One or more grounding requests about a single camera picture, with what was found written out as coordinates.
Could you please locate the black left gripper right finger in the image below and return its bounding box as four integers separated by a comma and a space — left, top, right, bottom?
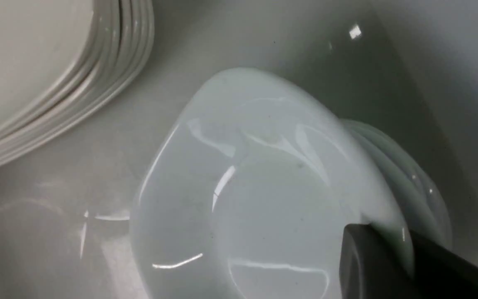
410, 230, 478, 299

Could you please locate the small white square bowl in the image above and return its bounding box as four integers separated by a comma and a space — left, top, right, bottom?
130, 68, 414, 299

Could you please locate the large white plastic tub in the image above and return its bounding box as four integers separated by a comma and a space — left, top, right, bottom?
0, 0, 478, 299

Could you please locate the stack of white square plates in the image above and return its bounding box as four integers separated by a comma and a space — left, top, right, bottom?
0, 0, 154, 166

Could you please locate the stack of small white bowls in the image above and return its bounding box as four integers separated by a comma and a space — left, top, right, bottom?
342, 119, 453, 250

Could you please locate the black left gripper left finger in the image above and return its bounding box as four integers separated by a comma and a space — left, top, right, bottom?
338, 224, 422, 299

